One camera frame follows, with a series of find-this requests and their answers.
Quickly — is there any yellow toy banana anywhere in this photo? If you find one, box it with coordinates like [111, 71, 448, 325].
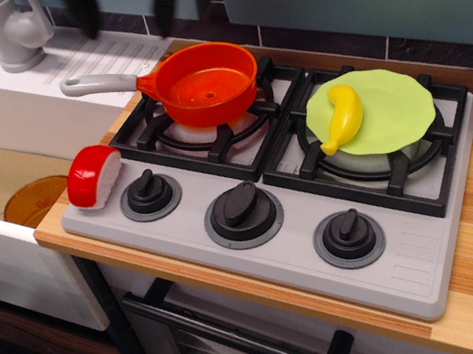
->
[317, 84, 364, 156]

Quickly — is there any grey toy faucet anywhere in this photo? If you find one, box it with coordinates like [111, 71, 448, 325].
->
[0, 0, 54, 73]

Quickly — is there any red white toy sushi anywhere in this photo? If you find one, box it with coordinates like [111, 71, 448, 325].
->
[67, 144, 122, 210]

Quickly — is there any white toy sink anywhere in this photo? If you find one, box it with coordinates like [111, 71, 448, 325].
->
[0, 28, 169, 331]

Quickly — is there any black left burner grate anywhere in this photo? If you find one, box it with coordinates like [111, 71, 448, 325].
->
[110, 57, 305, 181]

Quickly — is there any black burner grate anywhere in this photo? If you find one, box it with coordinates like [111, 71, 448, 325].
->
[263, 66, 471, 218]
[110, 57, 305, 181]

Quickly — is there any black left stove knob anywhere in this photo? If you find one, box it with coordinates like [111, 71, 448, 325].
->
[120, 169, 182, 223]

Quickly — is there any black stove knob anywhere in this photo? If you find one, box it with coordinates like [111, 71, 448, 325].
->
[313, 209, 386, 270]
[204, 181, 284, 250]
[120, 169, 182, 223]

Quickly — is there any black middle stove knob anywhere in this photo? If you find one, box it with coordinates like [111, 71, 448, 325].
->
[204, 181, 284, 250]

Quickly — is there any light green plate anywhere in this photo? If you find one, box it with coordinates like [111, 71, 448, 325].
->
[306, 69, 436, 155]

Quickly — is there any black right burner grate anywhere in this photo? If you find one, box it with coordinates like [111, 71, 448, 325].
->
[263, 66, 471, 218]

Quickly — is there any grey toy stove top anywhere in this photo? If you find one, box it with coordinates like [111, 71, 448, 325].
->
[61, 92, 473, 321]

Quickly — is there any black right stove knob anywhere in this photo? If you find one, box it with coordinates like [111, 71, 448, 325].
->
[313, 209, 386, 270]

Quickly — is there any toy oven door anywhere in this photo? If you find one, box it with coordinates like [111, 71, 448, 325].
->
[121, 279, 450, 354]

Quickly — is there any orange toy pot grey handle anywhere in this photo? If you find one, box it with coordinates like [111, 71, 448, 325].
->
[60, 42, 258, 128]

